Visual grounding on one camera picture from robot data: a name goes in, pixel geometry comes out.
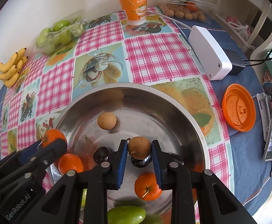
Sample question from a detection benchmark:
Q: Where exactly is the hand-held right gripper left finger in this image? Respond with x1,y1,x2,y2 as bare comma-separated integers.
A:
34,139,128,224

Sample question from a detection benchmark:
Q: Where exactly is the white cable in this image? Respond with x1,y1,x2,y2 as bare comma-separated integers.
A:
147,10,194,32

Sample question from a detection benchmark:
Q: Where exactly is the black power adapter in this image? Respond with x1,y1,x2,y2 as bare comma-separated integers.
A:
224,49,246,76

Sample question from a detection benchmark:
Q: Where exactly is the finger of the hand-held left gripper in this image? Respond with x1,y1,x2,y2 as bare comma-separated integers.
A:
36,138,68,168
18,141,43,164

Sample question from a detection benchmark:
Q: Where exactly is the orange paper cup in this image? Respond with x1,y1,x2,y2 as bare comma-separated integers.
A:
113,0,149,25

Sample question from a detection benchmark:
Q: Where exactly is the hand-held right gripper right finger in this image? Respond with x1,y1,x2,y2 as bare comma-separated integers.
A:
151,140,257,224

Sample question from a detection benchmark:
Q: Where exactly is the bag of green fruit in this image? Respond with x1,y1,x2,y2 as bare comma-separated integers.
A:
34,10,86,56

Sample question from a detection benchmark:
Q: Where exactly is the pink plastic bag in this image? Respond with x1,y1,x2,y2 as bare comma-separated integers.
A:
227,16,251,42

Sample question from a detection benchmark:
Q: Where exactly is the white power box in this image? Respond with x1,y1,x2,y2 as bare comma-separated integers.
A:
188,26,232,80

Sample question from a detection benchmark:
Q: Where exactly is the yellow banana bunch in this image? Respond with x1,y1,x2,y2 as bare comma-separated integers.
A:
0,48,29,88

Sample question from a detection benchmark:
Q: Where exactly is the blue tablecloth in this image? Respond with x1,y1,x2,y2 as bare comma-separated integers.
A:
0,7,272,217

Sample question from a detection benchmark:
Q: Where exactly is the white chair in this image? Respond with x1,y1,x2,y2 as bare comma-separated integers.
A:
216,0,272,59

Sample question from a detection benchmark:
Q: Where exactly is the dark red cherry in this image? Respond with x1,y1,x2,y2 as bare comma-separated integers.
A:
84,135,112,164
131,154,153,168

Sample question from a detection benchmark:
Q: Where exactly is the pile of longans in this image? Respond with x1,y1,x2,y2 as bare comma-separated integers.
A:
167,3,207,22

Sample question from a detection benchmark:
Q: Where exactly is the orange tangerine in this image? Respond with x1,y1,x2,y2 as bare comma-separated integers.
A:
41,129,67,150
134,173,163,201
58,153,84,175

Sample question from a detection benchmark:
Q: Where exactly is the pink checked printed tablecloth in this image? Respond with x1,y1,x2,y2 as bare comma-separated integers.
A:
0,6,232,224

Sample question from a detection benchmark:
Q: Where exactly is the grey phone stand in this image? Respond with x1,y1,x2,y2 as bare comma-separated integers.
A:
256,93,272,141

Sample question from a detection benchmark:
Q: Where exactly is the brown longan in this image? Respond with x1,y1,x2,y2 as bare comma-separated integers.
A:
97,112,116,130
127,136,152,159

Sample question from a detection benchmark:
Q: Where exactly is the orange plastic lid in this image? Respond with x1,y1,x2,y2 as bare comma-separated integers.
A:
222,83,256,132

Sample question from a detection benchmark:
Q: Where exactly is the pile of green jujubes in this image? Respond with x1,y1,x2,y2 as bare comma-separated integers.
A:
36,20,85,50

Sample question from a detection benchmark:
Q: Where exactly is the round metal plate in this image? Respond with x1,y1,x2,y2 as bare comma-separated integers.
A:
46,82,210,224

